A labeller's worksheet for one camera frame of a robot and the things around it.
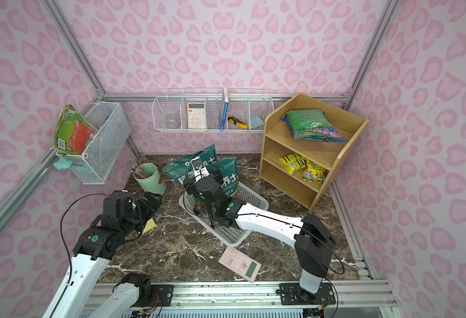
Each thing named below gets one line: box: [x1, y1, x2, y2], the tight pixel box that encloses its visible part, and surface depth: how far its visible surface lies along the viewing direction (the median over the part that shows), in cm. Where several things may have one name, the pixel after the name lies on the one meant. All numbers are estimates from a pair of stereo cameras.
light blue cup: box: [250, 115, 265, 130], surface depth 102 cm
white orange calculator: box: [187, 102, 206, 130], surface depth 97 cm
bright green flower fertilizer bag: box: [280, 109, 350, 143], surface depth 75 cm
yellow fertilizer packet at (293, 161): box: [278, 152, 308, 176], surface depth 91 cm
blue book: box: [219, 88, 230, 131], surface depth 88 cm
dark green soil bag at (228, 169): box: [205, 156, 239, 197], surface depth 78 cm
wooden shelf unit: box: [259, 92, 370, 211], surface depth 86 cm
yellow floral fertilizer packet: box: [300, 159, 326, 184], surface depth 86 cm
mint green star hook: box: [52, 158, 74, 171], surface depth 64 cm
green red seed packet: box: [52, 104, 98, 155], surface depth 73 cm
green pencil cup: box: [133, 162, 167, 195], surface depth 97 cm
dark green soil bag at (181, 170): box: [161, 143, 217, 186], surface depth 82 cm
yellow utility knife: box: [227, 115, 249, 130], surface depth 99 cm
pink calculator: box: [218, 246, 263, 283], surface depth 81 cm
